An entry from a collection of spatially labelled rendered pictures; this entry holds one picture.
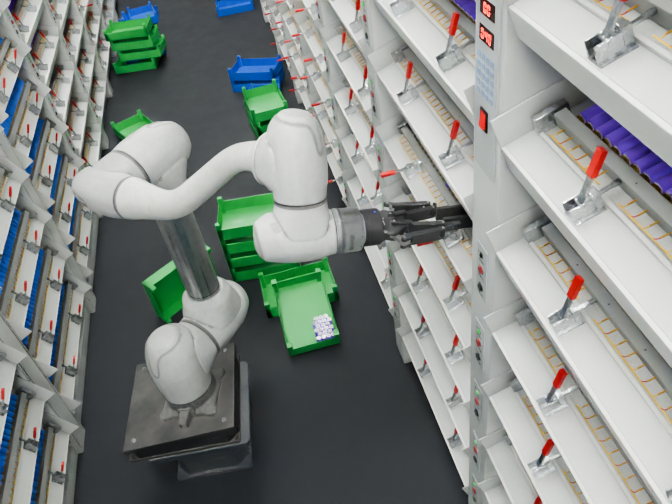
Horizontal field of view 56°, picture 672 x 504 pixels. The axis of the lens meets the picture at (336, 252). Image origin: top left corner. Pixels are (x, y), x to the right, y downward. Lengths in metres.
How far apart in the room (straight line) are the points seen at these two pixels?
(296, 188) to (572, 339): 0.53
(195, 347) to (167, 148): 0.61
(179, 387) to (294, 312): 0.73
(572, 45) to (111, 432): 2.09
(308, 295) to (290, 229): 1.37
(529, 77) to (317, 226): 0.49
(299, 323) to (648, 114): 2.00
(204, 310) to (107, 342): 0.91
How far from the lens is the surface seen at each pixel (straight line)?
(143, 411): 2.12
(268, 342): 2.50
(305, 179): 1.14
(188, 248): 1.79
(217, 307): 1.93
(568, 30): 0.75
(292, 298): 2.53
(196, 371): 1.92
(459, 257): 1.32
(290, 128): 1.13
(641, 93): 0.64
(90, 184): 1.56
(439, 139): 1.30
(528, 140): 0.92
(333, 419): 2.24
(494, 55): 0.88
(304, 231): 1.17
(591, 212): 0.80
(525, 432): 1.30
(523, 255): 1.03
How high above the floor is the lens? 1.86
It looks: 41 degrees down
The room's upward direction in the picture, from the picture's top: 10 degrees counter-clockwise
